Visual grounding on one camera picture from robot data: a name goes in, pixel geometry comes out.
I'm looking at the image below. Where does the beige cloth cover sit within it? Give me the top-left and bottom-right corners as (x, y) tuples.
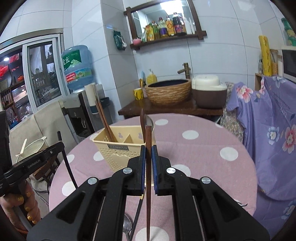
(8, 100), (77, 163)

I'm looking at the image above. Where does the blue water jug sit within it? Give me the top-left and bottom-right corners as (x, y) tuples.
(61, 45), (96, 91)

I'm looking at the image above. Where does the green hanging packet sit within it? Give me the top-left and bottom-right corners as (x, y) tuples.
(113, 30), (127, 50)

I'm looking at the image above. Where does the small wooden box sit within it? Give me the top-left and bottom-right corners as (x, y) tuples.
(255, 73), (264, 91)

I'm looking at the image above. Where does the bronze faucet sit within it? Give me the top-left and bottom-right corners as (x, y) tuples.
(177, 62), (191, 80)

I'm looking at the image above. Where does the steel spoon with patterned handle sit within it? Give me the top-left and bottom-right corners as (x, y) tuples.
(122, 214), (133, 241)

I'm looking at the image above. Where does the person's left hand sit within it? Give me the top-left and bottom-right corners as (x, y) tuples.
(0, 178), (41, 234)

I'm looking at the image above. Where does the white plastic bottle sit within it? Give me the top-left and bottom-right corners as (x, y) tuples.
(185, 17), (196, 35)

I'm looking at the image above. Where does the white microwave oven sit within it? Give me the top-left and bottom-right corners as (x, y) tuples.
(281, 46), (296, 83)

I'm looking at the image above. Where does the grey floral cloth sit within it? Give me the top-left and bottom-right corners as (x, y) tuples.
(219, 82), (245, 142)

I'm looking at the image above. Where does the wooden framed mirror shelf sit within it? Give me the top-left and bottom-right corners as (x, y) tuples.
(124, 0), (207, 50)

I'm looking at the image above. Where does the dark wooden chopstick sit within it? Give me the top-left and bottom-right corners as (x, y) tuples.
(57, 131), (78, 189)
(128, 197), (142, 241)

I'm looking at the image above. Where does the dark sauce bottle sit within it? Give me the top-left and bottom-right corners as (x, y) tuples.
(172, 13), (187, 36)

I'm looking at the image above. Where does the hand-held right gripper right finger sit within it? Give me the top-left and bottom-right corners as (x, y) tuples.
(151, 145), (271, 241)

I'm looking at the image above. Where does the purple label oil bottle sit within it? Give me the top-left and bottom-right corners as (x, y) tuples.
(158, 17), (168, 38)

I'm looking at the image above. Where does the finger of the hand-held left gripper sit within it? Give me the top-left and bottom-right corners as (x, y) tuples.
(40, 141), (66, 163)

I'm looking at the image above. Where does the paper cup stack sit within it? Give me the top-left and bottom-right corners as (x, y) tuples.
(84, 83), (101, 114)

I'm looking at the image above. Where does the cream plastic utensil holder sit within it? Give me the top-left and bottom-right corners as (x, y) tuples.
(92, 125), (156, 186)

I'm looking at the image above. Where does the yellow green packet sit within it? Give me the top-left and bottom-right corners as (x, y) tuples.
(144, 25), (154, 42)

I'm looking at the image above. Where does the yellow soap dispenser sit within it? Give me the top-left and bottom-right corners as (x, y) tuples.
(147, 69), (158, 85)

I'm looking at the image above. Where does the sliding window frame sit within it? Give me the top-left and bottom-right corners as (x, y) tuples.
(0, 29), (70, 131)

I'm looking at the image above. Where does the cream pot with lid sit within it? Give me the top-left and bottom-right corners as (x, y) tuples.
(15, 136), (49, 163)

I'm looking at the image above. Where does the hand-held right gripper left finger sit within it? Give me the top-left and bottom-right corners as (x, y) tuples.
(26, 145), (147, 241)

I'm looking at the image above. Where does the dark wooden counter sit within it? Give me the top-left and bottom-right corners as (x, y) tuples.
(118, 97), (224, 120)

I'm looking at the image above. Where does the yellow mug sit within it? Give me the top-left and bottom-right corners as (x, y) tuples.
(134, 88), (145, 101)

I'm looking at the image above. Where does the purple floral cloth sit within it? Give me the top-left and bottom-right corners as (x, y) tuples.
(225, 75), (296, 234)

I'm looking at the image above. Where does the dark wooden chair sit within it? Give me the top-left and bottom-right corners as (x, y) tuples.
(30, 160), (59, 200)

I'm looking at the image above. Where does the yellow patterned roll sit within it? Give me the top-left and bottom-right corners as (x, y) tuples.
(258, 35), (273, 77)

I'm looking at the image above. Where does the round table pink polka cloth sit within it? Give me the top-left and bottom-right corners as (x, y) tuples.
(48, 113), (258, 241)

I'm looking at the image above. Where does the white water dispenser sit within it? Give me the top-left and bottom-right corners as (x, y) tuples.
(60, 84), (114, 146)

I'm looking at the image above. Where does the yellow label oil bottle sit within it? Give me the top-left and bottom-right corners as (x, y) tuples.
(166, 16), (176, 37)

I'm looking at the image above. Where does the green oil bottle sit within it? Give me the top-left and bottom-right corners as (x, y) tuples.
(151, 21), (160, 40)

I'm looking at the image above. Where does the wicker patterned wash basin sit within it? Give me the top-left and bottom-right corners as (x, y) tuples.
(144, 79), (192, 107)

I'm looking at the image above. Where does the brown white rice cooker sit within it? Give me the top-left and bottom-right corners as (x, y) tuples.
(191, 75), (228, 110)

